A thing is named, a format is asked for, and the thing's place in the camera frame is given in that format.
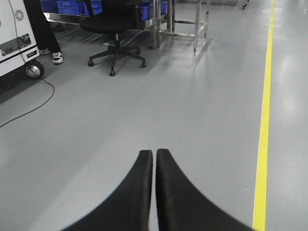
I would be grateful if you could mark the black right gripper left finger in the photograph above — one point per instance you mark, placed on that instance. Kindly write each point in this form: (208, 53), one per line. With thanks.
(127, 208)

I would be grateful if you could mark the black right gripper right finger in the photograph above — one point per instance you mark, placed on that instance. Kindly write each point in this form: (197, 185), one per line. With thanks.
(181, 206)

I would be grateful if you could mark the person's legs, white sneakers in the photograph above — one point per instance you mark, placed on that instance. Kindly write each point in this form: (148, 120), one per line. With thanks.
(43, 33)

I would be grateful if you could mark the white wheeled machine cart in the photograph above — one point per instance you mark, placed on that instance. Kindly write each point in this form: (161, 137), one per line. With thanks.
(18, 46)

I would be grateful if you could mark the black office chair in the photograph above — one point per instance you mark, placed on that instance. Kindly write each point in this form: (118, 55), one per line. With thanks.
(118, 16)

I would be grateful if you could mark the row of blue bins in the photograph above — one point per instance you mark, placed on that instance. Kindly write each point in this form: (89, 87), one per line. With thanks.
(71, 7)

